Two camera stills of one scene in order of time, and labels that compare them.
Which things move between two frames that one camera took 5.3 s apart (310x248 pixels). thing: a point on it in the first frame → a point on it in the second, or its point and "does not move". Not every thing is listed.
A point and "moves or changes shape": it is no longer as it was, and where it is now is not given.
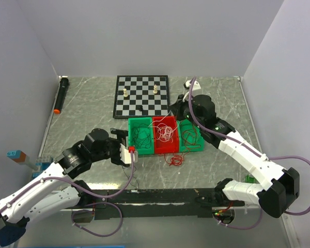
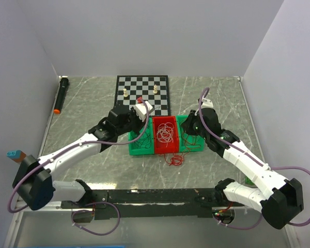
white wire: [164, 133] moves or changes shape
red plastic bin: [166, 135] does not move
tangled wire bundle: [177, 160] does not move
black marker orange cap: [63, 87] does not move
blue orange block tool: [21, 157] does not move
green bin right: [190, 139] does not move
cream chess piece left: [125, 94] does not move
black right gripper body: [183, 112] → [193, 127]
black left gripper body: [113, 144] → [134, 123]
